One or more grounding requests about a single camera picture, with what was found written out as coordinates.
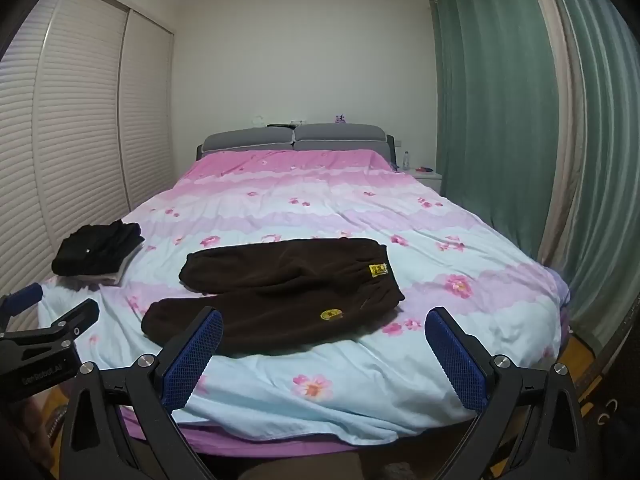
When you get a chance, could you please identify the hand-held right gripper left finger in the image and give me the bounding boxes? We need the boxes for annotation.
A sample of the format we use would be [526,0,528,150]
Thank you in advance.
[60,307,224,480]

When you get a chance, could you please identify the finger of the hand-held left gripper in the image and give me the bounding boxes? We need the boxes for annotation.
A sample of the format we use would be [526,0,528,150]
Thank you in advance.
[0,298,101,352]
[0,282,45,332]

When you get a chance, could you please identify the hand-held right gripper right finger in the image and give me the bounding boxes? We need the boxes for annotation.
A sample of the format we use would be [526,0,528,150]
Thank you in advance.
[424,306,588,480]

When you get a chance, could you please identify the brown corduroy pants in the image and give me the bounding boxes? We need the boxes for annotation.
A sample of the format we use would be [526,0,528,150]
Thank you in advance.
[141,237,406,358]

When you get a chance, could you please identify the beige folded garment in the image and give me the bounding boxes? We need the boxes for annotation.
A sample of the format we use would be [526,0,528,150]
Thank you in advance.
[94,246,147,287]

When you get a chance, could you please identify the black folded garment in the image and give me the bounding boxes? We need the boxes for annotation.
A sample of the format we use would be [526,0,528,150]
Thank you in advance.
[51,221,146,278]

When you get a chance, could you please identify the purple bed sheet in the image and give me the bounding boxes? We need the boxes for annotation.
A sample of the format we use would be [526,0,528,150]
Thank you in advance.
[117,266,573,457]

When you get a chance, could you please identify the white louvered wardrobe door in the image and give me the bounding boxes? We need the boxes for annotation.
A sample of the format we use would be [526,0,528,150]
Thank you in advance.
[117,7,176,212]
[0,0,132,306]

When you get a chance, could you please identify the white nightstand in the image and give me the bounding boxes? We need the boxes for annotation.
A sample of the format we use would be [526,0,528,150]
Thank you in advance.
[411,167,445,197]

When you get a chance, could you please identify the pink floral duvet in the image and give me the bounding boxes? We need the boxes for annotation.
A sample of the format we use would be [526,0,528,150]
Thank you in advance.
[37,149,571,437]

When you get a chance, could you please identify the beige curtain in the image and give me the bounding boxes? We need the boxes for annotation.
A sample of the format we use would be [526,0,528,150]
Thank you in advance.
[522,0,583,267]

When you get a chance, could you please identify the green curtain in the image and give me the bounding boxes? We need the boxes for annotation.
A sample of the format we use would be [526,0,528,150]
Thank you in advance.
[542,0,640,353]
[429,0,567,267]

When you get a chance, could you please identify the grey padded headboard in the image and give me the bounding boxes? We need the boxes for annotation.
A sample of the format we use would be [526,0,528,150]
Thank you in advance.
[196,123,398,171]

